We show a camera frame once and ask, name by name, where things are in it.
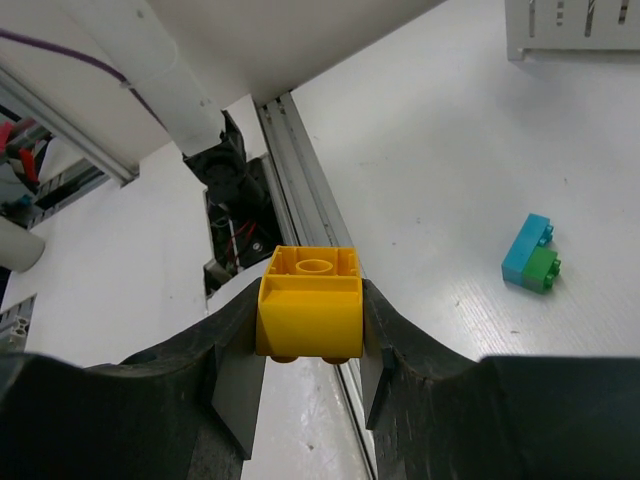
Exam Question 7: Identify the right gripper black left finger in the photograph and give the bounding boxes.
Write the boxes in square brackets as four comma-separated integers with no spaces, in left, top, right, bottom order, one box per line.
[1,282,265,479]

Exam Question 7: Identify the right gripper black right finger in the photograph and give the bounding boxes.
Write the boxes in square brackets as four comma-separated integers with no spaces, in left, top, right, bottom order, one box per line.
[361,281,639,479]

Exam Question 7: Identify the small green lego brick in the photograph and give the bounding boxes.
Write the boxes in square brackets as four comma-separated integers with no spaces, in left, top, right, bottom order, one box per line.
[522,246,561,294]

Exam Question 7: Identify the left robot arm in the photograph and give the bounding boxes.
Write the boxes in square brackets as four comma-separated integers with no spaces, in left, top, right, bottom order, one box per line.
[61,1,268,217]

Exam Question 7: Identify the white slotted container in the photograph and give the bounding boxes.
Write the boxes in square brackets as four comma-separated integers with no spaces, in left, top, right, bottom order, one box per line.
[504,0,639,61]

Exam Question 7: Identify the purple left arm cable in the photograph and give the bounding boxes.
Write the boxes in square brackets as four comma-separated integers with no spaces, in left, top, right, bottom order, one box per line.
[0,28,166,126]

